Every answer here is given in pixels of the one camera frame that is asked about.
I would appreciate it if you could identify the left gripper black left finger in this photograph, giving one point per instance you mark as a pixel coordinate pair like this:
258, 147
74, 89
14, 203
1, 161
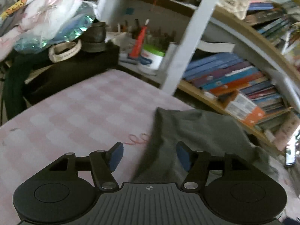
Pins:
103, 164

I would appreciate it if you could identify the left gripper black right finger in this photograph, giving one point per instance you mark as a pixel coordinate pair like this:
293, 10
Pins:
196, 164

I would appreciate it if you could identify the grey sweatshirt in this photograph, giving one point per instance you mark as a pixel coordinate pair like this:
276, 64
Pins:
201, 131

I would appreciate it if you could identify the pink checkered table mat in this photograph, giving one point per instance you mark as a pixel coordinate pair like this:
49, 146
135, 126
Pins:
46, 172

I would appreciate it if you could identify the upper orange white medicine box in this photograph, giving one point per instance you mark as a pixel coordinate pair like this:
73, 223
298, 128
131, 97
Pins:
244, 109

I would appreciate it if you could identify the row of leaning books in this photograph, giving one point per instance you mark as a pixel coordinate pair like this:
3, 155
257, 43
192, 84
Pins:
222, 73

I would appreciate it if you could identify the black smartphone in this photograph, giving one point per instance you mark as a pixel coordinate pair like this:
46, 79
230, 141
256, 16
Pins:
290, 156

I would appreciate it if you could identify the black box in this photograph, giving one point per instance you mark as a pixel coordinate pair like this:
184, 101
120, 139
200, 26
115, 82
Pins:
34, 77

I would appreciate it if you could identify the red tassel ornament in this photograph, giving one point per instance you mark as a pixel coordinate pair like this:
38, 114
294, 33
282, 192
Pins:
139, 41

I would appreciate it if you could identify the white green-lid jar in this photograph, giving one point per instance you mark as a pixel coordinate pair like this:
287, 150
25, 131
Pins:
150, 59

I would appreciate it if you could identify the white wrist watch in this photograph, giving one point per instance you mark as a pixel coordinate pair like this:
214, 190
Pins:
64, 51

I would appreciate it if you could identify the white wooden bookshelf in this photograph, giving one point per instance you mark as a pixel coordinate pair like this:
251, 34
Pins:
215, 26

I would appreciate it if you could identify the pink plush in plastic bag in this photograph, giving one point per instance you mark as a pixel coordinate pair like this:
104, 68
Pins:
44, 23

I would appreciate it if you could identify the white quilted purse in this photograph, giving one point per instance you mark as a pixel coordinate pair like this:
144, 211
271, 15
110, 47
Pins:
238, 8

